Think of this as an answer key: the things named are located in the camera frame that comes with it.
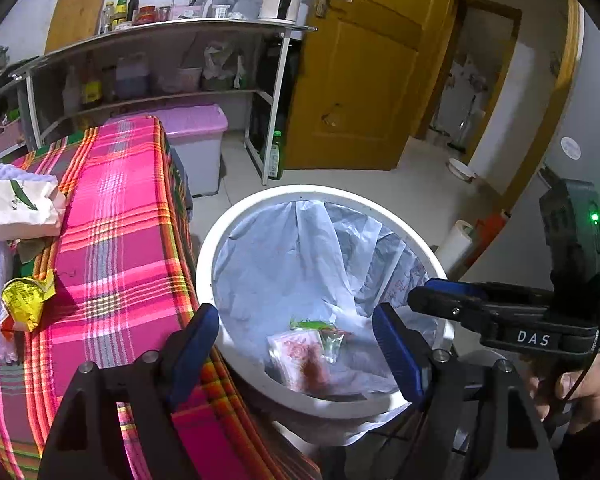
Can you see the red and white plastic packet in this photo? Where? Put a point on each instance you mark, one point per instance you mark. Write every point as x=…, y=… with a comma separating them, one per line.
x=300, y=360

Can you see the clear glass bottle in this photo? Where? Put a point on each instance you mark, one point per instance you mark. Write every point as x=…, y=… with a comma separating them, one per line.
x=109, y=17

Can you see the green bottle with white label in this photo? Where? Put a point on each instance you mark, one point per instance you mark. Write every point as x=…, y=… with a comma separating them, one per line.
x=275, y=157

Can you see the green oil bottle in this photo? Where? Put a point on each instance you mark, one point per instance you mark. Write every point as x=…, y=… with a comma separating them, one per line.
x=122, y=10

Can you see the small metal cup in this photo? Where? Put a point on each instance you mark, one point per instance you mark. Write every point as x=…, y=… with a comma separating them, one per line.
x=164, y=13

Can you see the yellow-label sauce bottle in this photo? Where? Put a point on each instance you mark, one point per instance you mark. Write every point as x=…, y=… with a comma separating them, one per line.
x=91, y=87

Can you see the white bowl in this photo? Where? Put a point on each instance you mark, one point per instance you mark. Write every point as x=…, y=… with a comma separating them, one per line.
x=461, y=170

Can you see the crumpled plastic bags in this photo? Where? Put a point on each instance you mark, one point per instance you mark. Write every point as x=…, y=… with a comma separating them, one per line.
x=222, y=67

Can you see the person's right forearm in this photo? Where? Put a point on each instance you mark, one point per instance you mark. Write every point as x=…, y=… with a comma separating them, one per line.
x=597, y=450

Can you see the yellow wooden door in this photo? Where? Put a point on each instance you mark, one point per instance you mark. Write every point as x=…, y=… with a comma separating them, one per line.
x=375, y=70

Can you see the translucent plastic bin liner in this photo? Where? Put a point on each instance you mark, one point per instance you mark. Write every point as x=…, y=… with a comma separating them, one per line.
x=280, y=270

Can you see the pink plaid tablecloth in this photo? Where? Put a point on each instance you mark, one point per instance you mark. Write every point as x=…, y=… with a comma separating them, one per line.
x=120, y=240

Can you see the red jar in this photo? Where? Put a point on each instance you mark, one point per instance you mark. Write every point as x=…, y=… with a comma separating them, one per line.
x=146, y=14

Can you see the white round trash bin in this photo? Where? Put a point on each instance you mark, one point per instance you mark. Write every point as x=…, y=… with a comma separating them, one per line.
x=205, y=270

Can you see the yellow snack packet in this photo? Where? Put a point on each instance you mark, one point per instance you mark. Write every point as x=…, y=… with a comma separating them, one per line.
x=25, y=302

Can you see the person's right hand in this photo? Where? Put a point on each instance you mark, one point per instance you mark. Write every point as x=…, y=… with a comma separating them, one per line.
x=575, y=380

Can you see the purple plastic jug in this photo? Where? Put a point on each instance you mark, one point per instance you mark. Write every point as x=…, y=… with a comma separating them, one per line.
x=131, y=77

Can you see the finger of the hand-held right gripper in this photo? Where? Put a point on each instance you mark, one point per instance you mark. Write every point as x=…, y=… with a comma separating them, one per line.
x=435, y=304
x=450, y=287

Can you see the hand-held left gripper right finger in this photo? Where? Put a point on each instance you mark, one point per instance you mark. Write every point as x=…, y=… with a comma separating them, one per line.
x=397, y=355

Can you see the green snack wrapper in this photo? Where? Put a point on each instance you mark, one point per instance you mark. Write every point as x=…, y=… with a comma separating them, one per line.
x=330, y=340

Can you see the wooden cutting board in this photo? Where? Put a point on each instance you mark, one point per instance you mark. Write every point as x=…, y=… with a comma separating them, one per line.
x=77, y=10

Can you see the dark sauce bottle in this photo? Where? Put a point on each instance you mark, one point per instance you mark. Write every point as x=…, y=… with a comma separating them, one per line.
x=134, y=5

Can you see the short metal shelf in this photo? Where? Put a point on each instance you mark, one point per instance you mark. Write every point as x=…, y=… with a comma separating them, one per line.
x=0, y=77

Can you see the clear plastic container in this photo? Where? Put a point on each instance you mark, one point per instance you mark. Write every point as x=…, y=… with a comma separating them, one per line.
x=235, y=2

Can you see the white paper packet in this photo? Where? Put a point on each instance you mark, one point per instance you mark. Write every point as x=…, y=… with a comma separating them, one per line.
x=15, y=205

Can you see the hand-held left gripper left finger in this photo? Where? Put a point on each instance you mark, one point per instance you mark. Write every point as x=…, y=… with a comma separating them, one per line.
x=200, y=345

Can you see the storage box with pink lid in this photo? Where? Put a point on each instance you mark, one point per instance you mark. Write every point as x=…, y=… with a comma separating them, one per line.
x=200, y=125

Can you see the pink plastic basket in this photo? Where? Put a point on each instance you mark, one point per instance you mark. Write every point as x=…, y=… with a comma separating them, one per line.
x=5, y=137

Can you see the long metal kitchen shelf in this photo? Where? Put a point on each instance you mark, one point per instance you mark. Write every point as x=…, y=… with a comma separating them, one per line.
x=145, y=30

